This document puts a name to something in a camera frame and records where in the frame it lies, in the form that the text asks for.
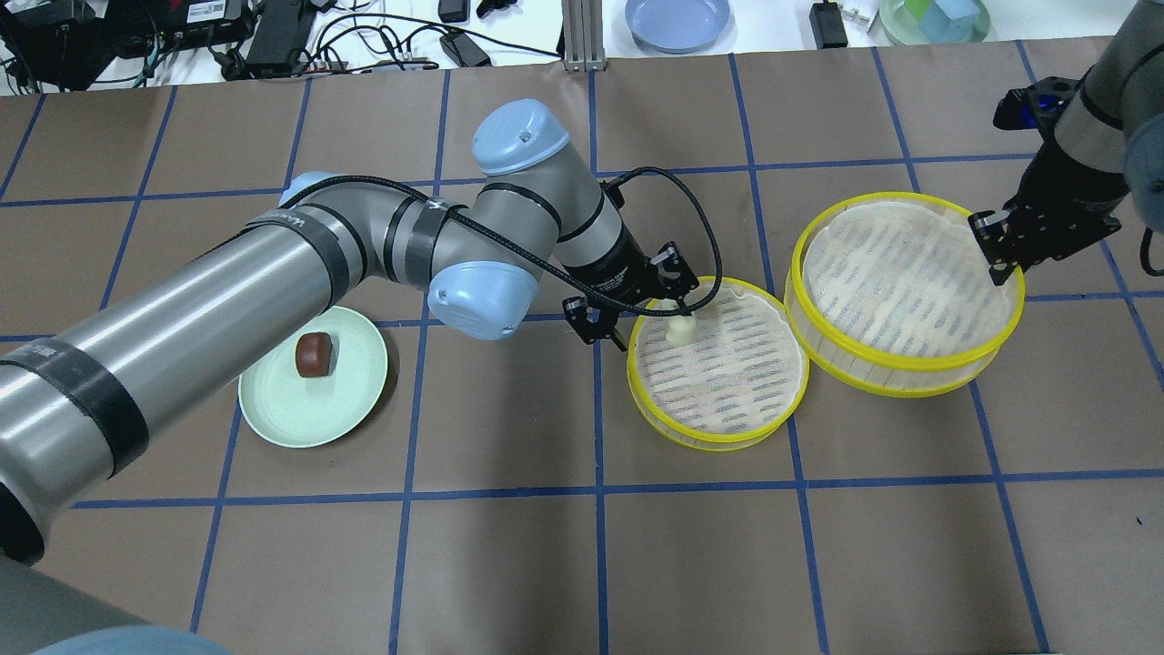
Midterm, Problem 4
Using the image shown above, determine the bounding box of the blue plate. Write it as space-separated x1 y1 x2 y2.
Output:
623 1 732 54

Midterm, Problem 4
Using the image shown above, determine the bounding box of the brown steamed bun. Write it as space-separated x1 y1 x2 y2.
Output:
294 332 336 378

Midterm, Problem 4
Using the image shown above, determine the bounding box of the aluminium frame post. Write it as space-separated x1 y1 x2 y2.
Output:
561 0 606 72

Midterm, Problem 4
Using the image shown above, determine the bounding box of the black power adapter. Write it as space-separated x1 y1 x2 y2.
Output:
439 33 492 69

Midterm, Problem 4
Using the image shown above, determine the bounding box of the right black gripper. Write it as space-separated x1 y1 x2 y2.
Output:
968 77 1129 287

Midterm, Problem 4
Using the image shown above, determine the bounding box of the green plate with blocks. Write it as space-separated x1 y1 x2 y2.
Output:
878 1 992 45

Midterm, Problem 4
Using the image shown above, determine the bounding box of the yellow steamer basket with cloth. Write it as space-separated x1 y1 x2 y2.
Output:
625 277 810 453

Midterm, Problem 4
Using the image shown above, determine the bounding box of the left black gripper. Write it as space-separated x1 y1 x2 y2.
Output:
558 173 700 348

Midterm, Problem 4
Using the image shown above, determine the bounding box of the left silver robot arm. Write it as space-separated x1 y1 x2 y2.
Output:
1 98 709 654

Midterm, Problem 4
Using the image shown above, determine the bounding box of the white steamed bun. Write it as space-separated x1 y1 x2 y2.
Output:
663 315 698 347

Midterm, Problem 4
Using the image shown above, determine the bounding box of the yellow rimmed steamer basket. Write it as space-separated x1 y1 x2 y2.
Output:
783 192 1027 398

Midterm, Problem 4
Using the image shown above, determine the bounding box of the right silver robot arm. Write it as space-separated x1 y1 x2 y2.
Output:
968 1 1163 286

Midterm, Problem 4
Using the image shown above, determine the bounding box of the black braided cable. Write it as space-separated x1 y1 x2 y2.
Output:
282 166 725 315

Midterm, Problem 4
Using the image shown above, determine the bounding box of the light green plate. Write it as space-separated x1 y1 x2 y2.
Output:
237 307 389 448

